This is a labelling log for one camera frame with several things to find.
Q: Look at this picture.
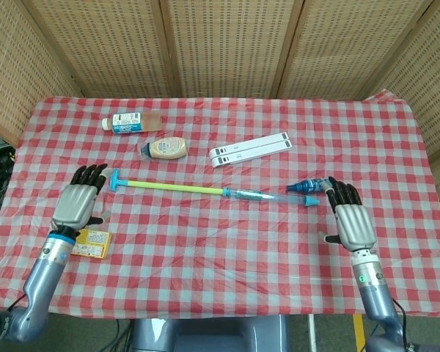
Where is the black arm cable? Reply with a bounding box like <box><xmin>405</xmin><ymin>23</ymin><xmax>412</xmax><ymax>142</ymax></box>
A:
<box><xmin>7</xmin><ymin>292</ymin><xmax>27</xmax><ymax>313</ymax></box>
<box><xmin>391</xmin><ymin>296</ymin><xmax>408</xmax><ymax>342</ymax></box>

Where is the white folding laptop stand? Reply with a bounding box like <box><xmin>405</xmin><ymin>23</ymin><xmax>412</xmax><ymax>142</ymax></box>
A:
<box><xmin>209</xmin><ymin>132</ymin><xmax>292</xmax><ymax>169</ymax></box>

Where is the black floor cable bundle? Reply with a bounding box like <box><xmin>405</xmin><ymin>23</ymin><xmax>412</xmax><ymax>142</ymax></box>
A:
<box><xmin>0</xmin><ymin>142</ymin><xmax>18</xmax><ymax>201</ymax></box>

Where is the yellow cardboard box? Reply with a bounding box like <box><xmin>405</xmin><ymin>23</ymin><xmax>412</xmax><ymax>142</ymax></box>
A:
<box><xmin>70</xmin><ymin>229</ymin><xmax>113</xmax><ymax>260</ymax></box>

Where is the clear bottle with blue label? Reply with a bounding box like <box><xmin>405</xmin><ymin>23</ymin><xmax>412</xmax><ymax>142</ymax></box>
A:
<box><xmin>101</xmin><ymin>111</ymin><xmax>164</xmax><ymax>136</ymax></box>

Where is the white table leg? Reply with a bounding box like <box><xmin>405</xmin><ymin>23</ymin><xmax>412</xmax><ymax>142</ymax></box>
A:
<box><xmin>307</xmin><ymin>314</ymin><xmax>317</xmax><ymax>352</ymax></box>

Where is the woven bamboo folding screen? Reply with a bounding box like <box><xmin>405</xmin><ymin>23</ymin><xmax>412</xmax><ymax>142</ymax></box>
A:
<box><xmin>0</xmin><ymin>0</ymin><xmax>440</xmax><ymax>221</ymax></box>

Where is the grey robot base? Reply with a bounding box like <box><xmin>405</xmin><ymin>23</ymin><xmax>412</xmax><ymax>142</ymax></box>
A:
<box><xmin>131</xmin><ymin>315</ymin><xmax>290</xmax><ymax>352</ymax></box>

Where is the red white checked tablecloth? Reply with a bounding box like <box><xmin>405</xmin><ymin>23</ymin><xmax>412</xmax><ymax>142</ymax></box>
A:
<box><xmin>0</xmin><ymin>90</ymin><xmax>440</xmax><ymax>320</ymax></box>

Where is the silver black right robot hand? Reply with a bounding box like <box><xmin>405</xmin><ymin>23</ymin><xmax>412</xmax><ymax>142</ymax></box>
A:
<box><xmin>324</xmin><ymin>176</ymin><xmax>377</xmax><ymax>254</ymax></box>

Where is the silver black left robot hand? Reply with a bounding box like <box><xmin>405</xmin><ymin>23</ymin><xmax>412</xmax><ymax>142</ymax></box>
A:
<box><xmin>50</xmin><ymin>164</ymin><xmax>109</xmax><ymax>235</ymax></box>

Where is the long green blue stick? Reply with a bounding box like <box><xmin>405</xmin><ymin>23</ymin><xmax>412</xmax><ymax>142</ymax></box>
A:
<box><xmin>109</xmin><ymin>168</ymin><xmax>320</xmax><ymax>208</ymax></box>

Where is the beige squeeze sauce bottle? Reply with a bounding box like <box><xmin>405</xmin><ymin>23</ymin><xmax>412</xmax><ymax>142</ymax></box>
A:
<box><xmin>138</xmin><ymin>136</ymin><xmax>188</xmax><ymax>161</ymax></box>

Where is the dark blue spray bottle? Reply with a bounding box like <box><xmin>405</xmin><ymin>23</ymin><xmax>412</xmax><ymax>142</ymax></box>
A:
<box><xmin>286</xmin><ymin>177</ymin><xmax>331</xmax><ymax>194</ymax></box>

